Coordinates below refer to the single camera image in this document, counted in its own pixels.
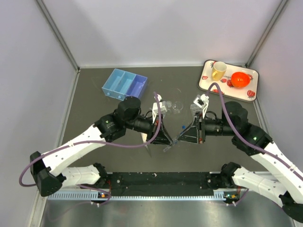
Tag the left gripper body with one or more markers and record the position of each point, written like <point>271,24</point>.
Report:
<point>152,131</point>

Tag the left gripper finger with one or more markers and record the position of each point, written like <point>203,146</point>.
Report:
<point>163,142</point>
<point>166,135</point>

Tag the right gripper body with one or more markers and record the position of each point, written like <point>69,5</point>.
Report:
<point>201,131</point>

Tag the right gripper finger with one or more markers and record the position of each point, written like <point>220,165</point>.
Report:
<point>189,139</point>
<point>191,129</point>

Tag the clear test tube rack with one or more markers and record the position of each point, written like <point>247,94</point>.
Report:
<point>194,109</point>

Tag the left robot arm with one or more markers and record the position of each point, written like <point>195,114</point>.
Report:
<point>51,170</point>

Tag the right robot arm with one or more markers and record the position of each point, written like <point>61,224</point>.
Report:
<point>286,190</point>

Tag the clear glass beaker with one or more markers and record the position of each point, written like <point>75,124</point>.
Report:
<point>177,108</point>

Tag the strawberry pattern tray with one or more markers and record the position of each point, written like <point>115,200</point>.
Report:
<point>247,93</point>

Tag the yellow mug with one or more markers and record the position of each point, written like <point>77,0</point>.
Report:
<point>218,70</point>

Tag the orange bowl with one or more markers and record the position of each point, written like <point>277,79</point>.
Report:
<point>240,79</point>

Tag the blue three-drawer organizer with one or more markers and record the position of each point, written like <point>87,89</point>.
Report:
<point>121,84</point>

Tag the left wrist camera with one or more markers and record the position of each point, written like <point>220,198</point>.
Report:
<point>159,104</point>

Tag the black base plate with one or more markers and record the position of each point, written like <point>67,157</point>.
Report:
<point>164,183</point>

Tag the white cable duct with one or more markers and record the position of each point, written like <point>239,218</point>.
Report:
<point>85,195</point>

